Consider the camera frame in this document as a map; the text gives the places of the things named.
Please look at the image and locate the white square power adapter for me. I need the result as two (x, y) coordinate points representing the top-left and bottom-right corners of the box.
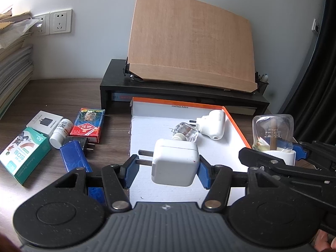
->
(138, 138), (199, 187)

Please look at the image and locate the clear glass liquid bottle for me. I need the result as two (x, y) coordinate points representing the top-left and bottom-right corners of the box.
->
(172, 122), (199, 143)

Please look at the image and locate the white plug-in diffuser heater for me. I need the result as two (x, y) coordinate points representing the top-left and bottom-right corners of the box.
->
(189, 110), (226, 140)

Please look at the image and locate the blue rectangular box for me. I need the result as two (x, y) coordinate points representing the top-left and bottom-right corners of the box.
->
(59, 140), (107, 206)

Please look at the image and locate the red blue playing card box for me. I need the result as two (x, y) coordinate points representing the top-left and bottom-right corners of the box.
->
(70, 108), (105, 143)

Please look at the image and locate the white charger packaging box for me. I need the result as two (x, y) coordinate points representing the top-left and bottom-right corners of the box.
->
(26, 110), (63, 138)

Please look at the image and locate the green white bandage box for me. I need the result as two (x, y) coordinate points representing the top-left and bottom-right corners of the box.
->
(1, 127), (51, 185)

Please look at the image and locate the person right hand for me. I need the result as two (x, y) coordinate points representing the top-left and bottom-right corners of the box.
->
(314, 230), (336, 252)

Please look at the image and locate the black curtain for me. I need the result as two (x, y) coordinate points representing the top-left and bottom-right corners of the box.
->
(280, 0), (335, 145)

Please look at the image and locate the orange-rimmed white box lid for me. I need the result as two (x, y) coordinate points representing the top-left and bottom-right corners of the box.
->
(129, 98), (249, 205)

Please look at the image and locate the black power adapter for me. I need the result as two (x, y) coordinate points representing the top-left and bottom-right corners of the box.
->
(63, 136), (95, 154)

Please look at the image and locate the small white pill bottle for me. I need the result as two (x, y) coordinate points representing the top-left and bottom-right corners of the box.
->
(49, 118), (73, 150)

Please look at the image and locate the black monitor riser shelf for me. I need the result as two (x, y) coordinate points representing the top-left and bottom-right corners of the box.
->
(100, 59), (269, 115)

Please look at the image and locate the black mesh pen holder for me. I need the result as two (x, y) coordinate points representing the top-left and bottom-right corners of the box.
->
(255, 72), (269, 95)

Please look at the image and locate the wooden book stand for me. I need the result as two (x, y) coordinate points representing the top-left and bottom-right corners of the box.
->
(127, 0), (257, 93)

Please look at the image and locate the stack of books and papers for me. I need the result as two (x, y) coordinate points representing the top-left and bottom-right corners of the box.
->
(0, 10), (38, 117)

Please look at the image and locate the white wall switch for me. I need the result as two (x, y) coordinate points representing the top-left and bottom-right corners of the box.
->
(311, 19), (319, 34)

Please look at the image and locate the white double wall socket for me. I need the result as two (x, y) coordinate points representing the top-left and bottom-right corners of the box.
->
(50, 9), (72, 34)

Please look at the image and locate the left white wall socket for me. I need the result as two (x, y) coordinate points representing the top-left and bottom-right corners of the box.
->
(31, 13), (50, 36)

